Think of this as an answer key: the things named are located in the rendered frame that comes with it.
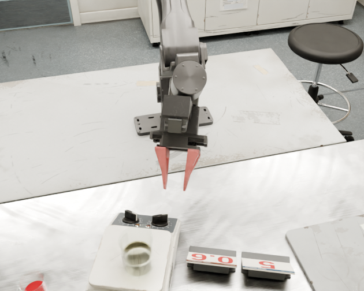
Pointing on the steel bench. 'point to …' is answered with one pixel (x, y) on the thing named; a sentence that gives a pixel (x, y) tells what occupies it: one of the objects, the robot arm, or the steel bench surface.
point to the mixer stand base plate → (337, 253)
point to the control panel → (146, 222)
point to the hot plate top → (156, 280)
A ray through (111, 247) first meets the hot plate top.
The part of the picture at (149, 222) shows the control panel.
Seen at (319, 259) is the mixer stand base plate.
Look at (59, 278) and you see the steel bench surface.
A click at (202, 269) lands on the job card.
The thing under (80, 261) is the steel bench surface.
